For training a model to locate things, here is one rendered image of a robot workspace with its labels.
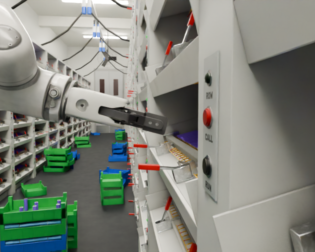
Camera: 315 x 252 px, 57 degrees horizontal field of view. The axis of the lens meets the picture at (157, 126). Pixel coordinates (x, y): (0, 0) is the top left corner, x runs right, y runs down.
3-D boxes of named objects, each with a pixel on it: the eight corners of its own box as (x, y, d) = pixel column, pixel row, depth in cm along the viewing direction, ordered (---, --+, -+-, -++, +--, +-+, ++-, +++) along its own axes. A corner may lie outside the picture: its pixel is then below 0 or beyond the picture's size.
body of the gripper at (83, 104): (62, 75, 46) (132, 94, 47) (74, 81, 56) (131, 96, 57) (51, 122, 46) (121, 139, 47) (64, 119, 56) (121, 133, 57)
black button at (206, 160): (206, 177, 25) (206, 158, 25) (201, 173, 27) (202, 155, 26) (218, 176, 25) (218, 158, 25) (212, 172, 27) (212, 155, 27)
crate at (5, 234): (-1, 241, 139) (-1, 224, 139) (9, 224, 159) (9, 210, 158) (65, 234, 147) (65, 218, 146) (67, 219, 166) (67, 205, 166)
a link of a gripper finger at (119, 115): (113, 110, 44) (142, 117, 47) (90, 103, 50) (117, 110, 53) (111, 117, 44) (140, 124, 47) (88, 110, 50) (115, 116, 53)
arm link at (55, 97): (50, 69, 46) (69, 75, 46) (62, 75, 55) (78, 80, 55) (38, 121, 46) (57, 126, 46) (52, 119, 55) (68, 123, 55)
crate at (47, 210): (-1, 224, 139) (-2, 208, 138) (9, 210, 158) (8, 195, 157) (65, 218, 146) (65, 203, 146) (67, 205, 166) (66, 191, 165)
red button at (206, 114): (207, 127, 25) (207, 108, 25) (202, 125, 26) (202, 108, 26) (218, 127, 25) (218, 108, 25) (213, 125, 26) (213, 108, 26)
